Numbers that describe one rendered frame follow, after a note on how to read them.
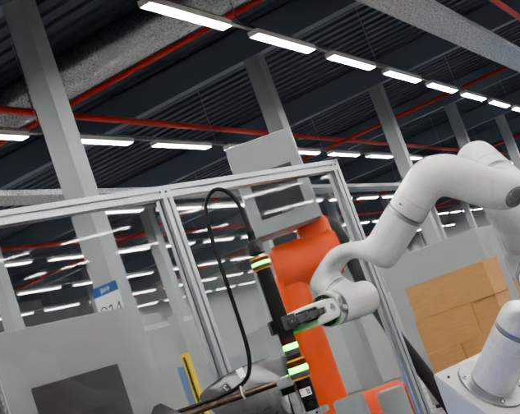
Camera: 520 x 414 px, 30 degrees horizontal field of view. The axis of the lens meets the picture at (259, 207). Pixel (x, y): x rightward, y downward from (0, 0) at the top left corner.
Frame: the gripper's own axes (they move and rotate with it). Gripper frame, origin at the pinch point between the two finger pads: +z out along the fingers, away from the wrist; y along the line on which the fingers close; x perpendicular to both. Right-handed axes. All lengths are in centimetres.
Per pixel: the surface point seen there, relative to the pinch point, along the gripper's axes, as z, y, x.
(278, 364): -7.5, 12.6, -8.1
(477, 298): -701, 396, -23
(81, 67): -583, 734, 401
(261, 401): 2.1, 12.2, -14.5
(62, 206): -4, 70, 53
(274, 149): -308, 249, 116
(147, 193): -36, 70, 53
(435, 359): -682, 459, -69
